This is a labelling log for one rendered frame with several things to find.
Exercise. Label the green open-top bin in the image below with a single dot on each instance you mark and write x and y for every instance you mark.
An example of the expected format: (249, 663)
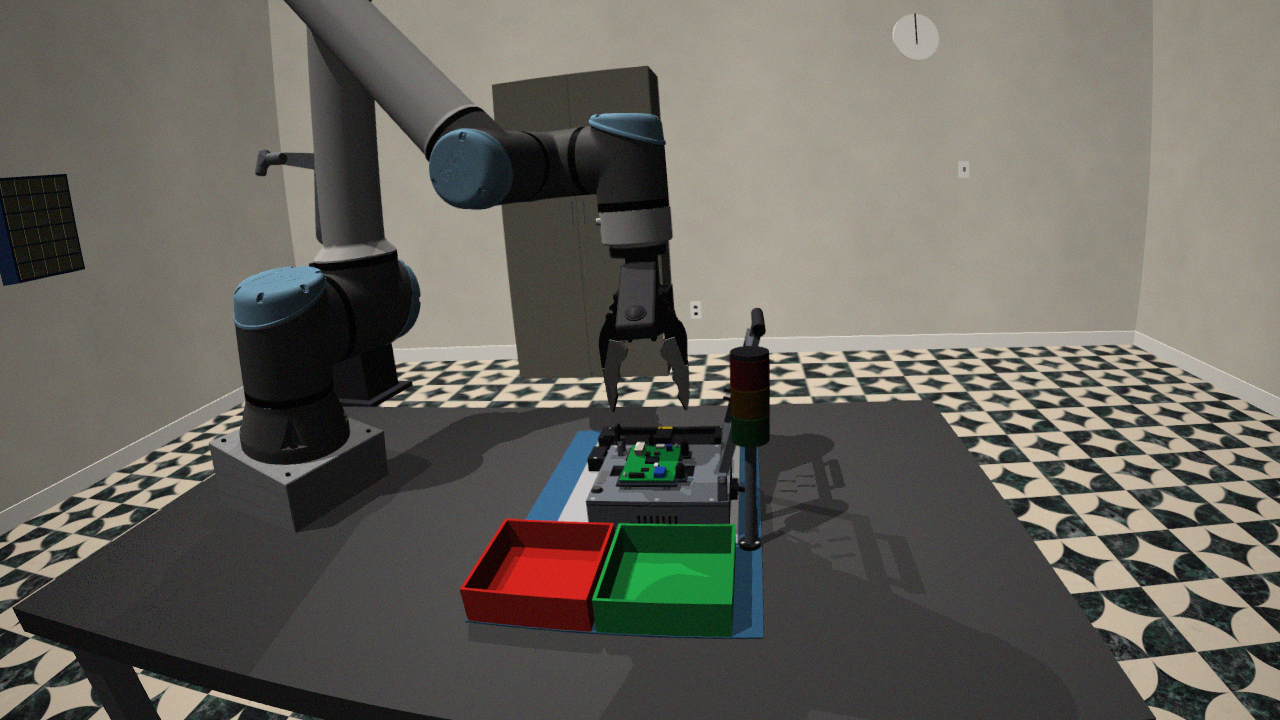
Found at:
(675, 564)

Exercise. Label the green circuit board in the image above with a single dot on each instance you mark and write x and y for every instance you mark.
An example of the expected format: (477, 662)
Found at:
(644, 464)

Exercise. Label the red bin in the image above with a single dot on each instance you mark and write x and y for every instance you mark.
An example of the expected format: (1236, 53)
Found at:
(539, 559)

